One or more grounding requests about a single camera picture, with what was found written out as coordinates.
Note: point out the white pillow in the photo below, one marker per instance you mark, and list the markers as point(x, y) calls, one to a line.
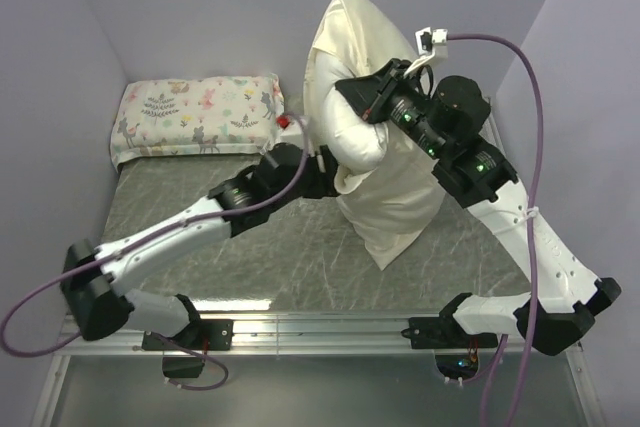
point(357, 146)

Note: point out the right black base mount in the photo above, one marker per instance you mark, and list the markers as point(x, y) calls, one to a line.
point(441, 333)

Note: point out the aluminium front rail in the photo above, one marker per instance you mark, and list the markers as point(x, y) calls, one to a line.
point(332, 333)

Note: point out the animal print patterned pillow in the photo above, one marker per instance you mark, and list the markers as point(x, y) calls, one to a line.
point(177, 117)

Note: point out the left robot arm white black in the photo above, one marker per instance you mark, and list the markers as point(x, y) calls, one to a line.
point(102, 292)

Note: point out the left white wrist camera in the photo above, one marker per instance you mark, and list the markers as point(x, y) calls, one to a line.
point(291, 129)

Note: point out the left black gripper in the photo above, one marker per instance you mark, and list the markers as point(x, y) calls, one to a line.
point(324, 180)

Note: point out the aluminium right side rail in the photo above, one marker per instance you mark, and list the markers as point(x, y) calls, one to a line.
point(490, 129)

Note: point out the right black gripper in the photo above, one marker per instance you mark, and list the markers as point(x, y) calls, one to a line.
point(370, 94)

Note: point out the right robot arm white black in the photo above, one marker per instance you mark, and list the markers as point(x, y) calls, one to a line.
point(565, 296)

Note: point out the cream pillowcase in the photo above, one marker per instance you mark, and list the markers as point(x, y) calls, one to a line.
point(392, 205)

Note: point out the aluminium rail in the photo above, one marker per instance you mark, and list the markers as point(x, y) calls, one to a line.
point(490, 129)
point(332, 333)

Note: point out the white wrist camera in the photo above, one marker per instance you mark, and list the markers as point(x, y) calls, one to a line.
point(291, 129)
point(432, 46)

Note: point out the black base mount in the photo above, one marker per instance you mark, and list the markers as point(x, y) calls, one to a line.
point(441, 333)
point(183, 354)

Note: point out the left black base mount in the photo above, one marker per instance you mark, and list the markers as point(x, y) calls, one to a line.
point(183, 354)

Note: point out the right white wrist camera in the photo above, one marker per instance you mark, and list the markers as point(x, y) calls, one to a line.
point(432, 46)

